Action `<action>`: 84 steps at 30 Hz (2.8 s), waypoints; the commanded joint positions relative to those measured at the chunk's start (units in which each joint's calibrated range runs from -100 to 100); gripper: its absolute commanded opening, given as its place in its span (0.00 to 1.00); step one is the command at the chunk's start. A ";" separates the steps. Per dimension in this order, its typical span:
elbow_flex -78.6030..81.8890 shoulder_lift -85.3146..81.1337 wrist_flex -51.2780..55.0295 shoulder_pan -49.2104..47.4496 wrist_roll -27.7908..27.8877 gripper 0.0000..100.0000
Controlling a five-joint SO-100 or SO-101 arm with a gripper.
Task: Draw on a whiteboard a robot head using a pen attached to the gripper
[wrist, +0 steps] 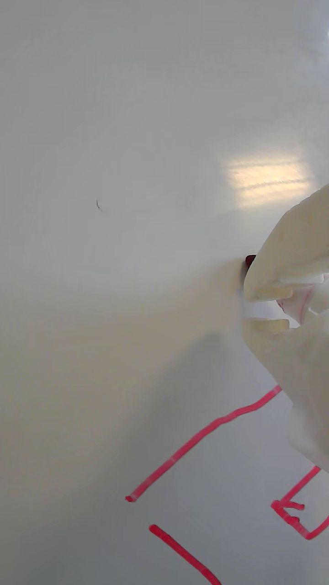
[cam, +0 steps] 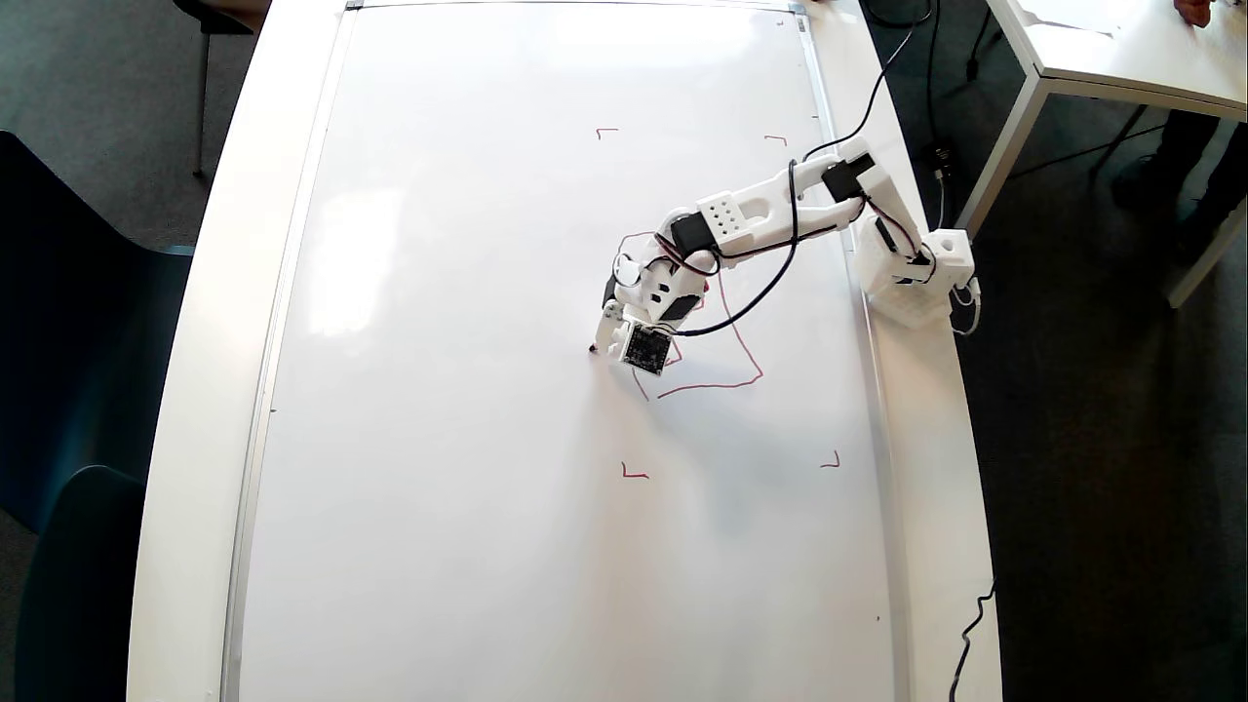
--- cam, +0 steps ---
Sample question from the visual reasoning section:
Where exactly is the black camera cable on arm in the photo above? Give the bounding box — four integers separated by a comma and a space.
673, 0, 927, 338

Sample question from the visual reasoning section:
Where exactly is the black cable on table edge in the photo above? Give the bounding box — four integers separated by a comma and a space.
949, 580, 996, 702

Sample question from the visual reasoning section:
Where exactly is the black wrist camera board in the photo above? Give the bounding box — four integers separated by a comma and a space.
620, 324, 674, 377

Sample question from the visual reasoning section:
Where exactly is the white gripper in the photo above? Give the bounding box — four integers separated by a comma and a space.
595, 255, 711, 358

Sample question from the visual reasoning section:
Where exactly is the white cable at base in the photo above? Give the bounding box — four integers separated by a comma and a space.
948, 278, 983, 337

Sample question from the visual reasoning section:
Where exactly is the white side table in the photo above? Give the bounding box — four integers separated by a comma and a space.
958, 0, 1248, 310

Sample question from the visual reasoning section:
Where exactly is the person leg in dark trousers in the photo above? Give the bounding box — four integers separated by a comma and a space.
1111, 110, 1248, 235

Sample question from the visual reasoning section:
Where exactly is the dark teal chair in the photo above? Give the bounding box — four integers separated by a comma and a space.
0, 130, 196, 535
14, 465, 147, 702

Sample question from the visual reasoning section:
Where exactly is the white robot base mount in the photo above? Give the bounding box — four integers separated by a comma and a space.
858, 249, 955, 329

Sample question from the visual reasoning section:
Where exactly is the large white whiteboard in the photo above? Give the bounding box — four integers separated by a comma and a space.
220, 0, 915, 702

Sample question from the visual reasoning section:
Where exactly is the thin black cable under table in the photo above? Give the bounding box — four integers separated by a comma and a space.
1007, 105, 1171, 182

